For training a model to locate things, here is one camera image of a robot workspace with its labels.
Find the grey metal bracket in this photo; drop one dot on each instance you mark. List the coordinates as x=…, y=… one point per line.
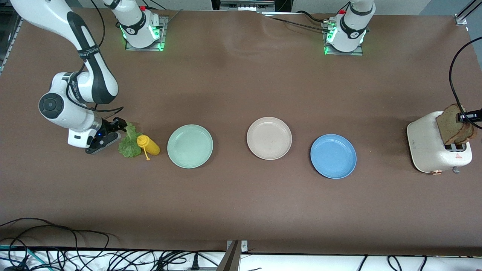
x=231, y=259

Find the grey metal equipment box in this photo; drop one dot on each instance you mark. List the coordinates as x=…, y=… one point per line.
x=246, y=5

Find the green lettuce leaf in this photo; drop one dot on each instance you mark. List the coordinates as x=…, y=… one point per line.
x=128, y=146

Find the blue plate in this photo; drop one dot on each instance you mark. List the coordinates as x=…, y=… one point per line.
x=333, y=156

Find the mint green plate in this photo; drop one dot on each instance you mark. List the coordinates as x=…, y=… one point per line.
x=190, y=146

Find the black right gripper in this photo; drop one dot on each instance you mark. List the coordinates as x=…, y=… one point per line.
x=109, y=125

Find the black power plug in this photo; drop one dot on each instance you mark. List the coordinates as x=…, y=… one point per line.
x=194, y=265

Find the aluminium table frame rail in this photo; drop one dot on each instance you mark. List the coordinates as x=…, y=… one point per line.
x=461, y=17
x=11, y=45

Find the brown toast bread slice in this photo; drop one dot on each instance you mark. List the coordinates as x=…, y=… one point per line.
x=472, y=134
x=448, y=128

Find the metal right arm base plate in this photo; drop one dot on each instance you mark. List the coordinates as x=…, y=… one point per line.
x=164, y=30

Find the yellow mustard squeeze bottle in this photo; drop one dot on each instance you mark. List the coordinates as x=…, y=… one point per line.
x=150, y=146

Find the beige plate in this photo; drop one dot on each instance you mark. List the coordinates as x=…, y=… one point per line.
x=269, y=138

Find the cream white toaster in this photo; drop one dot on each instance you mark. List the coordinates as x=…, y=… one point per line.
x=425, y=146

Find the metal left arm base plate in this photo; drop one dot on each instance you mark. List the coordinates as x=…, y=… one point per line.
x=344, y=54

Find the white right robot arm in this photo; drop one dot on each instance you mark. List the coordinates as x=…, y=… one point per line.
x=60, y=109

